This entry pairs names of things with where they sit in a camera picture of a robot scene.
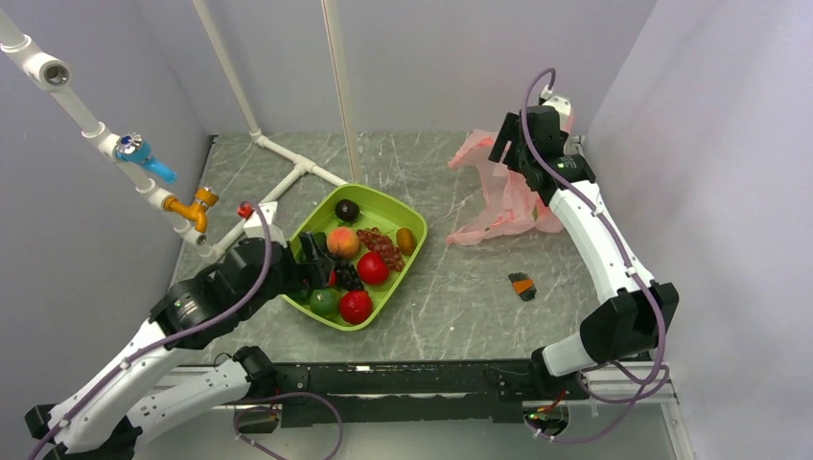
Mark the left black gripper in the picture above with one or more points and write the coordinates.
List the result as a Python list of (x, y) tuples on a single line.
[(323, 263)]

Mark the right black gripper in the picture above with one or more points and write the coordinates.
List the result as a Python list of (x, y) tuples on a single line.
[(509, 132)]

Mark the orange fake fruit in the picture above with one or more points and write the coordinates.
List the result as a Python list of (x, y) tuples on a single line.
[(343, 242), (406, 241)]

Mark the dark fake grapes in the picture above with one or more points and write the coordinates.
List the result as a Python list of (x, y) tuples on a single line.
[(347, 276)]

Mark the round green fake fruit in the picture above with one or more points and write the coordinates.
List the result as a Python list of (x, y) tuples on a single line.
[(325, 303)]

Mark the dark plum fake fruit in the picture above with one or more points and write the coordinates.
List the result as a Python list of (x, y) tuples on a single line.
[(347, 210)]

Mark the red fake fruit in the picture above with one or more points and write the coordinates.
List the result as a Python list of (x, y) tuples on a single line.
[(355, 307), (372, 269)]

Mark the red fake grapes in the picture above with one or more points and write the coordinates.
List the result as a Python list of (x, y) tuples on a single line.
[(378, 242)]

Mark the pink plastic bag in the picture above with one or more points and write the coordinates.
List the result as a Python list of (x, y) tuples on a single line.
[(511, 208)]

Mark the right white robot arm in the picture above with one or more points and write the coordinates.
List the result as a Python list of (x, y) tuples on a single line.
[(634, 309)]

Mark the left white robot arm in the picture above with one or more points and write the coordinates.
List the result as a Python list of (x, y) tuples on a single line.
[(118, 410)]

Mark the green plastic tray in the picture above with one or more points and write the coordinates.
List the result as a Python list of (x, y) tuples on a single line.
[(377, 209)]

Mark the orange faucet tap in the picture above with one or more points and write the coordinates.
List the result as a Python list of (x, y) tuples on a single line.
[(195, 212)]

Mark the orange black hex key set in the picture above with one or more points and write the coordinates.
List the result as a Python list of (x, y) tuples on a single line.
[(523, 286)]

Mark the blue valve tap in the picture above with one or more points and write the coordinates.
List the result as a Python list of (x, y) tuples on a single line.
[(134, 148)]

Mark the beige vertical pole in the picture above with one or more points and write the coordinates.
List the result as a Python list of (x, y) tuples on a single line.
[(344, 94)]

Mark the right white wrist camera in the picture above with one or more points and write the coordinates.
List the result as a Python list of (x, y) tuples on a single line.
[(561, 105)]

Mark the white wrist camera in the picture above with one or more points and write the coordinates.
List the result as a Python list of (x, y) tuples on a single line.
[(256, 222), (561, 105)]

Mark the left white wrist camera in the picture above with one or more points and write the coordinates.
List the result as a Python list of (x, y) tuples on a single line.
[(256, 222)]

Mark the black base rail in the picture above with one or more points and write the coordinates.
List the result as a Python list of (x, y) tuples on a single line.
[(502, 391)]

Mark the white PVC pipe frame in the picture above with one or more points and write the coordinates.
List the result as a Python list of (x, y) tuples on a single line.
[(53, 76)]

